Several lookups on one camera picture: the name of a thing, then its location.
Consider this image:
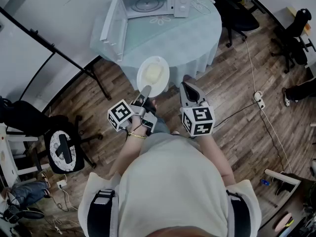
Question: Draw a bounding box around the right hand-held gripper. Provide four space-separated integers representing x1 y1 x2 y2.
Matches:
179 81 216 137

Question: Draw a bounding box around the person's jeans leg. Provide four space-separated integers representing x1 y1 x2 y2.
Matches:
153 116 171 136

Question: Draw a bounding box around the person's right forearm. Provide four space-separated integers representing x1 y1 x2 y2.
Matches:
197 131 237 186

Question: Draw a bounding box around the black jacket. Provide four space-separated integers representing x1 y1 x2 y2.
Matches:
0 95 70 137

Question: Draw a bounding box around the white microwave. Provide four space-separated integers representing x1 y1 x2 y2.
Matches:
99 0 191 63

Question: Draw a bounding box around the white round plate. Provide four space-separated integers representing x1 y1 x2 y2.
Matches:
136 55 170 98

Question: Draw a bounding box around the black metal frame stand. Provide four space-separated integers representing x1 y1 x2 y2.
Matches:
0 6 112 101

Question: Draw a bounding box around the light green tablecloth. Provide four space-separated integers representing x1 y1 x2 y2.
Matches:
89 0 223 88

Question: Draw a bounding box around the office chair with patterned seat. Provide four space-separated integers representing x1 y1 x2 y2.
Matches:
43 115 104 175

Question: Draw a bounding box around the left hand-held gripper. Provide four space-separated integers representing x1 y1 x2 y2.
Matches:
107 84 158 136

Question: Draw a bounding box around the person's cream shirt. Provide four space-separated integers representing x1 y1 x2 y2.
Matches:
78 132 262 237

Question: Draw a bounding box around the white shelf unit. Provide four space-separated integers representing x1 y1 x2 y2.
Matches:
0 122 50 188

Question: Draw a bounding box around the white desk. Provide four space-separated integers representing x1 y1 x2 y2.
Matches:
272 6 316 70

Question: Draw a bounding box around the person's left forearm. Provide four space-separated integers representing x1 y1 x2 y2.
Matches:
108 117 149 180

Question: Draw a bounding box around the white wooden frame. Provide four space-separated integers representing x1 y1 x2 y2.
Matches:
264 168 302 208

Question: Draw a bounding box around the black shoulder harness strap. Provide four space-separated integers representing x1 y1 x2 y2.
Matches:
226 189 253 237
86 189 119 237

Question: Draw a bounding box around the gold bracelet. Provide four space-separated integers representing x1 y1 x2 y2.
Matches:
128 131 148 140

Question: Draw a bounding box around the black cable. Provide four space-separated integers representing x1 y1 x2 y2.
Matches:
212 102 286 165

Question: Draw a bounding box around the white cable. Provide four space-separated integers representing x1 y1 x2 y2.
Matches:
243 39 293 174

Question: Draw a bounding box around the black office chair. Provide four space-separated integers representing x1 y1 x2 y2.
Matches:
214 0 260 48
270 8 316 74

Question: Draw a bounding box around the pink round disc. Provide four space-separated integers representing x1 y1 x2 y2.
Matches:
273 212 294 232

